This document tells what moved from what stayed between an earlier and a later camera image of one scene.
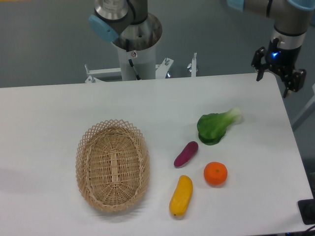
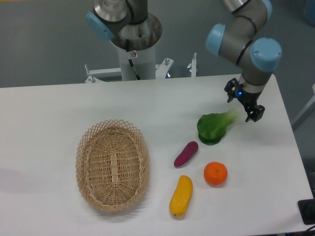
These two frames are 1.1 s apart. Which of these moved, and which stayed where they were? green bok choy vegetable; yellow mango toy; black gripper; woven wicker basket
Moved: black gripper
Stayed: yellow mango toy; green bok choy vegetable; woven wicker basket
